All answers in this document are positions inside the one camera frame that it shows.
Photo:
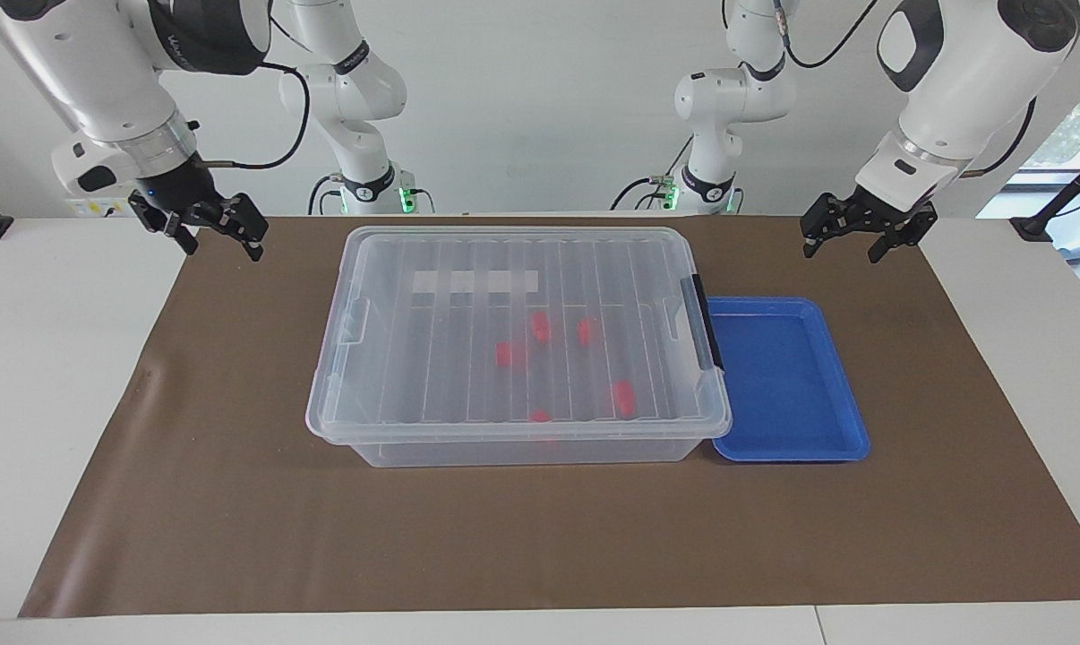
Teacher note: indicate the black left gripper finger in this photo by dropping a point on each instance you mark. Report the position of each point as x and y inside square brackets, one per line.
[907, 233]
[827, 219]

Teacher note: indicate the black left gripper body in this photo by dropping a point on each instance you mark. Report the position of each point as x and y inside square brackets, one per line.
[889, 218]

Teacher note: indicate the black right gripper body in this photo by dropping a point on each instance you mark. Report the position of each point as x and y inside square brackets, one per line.
[191, 193]

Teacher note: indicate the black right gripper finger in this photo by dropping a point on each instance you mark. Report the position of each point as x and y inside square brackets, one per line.
[249, 224]
[164, 219]

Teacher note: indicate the clear ribbed plastic lid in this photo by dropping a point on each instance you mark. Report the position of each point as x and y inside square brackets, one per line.
[450, 376]

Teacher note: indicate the red block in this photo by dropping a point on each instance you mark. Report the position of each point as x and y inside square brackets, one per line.
[540, 327]
[587, 331]
[540, 417]
[623, 399]
[507, 354]

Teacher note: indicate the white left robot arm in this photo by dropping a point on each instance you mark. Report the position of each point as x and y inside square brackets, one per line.
[952, 90]

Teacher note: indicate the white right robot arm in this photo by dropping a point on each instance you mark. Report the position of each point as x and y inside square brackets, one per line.
[110, 90]

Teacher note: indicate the black box latch clip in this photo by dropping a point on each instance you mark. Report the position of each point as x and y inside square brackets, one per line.
[707, 327]

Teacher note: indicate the blue plastic tray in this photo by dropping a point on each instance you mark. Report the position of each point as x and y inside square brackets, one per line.
[786, 385]

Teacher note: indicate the clear plastic storage box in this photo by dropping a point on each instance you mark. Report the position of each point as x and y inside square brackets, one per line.
[522, 453]

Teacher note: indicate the pale blue round object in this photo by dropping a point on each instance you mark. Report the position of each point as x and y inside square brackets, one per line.
[1077, 249]

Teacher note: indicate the black slanted stand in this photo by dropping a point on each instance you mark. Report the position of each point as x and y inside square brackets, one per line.
[1077, 184]

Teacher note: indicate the brown paper table mat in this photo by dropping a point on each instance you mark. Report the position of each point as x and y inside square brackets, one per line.
[235, 520]

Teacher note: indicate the white wall socket box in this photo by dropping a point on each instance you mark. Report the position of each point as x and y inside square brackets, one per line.
[101, 208]

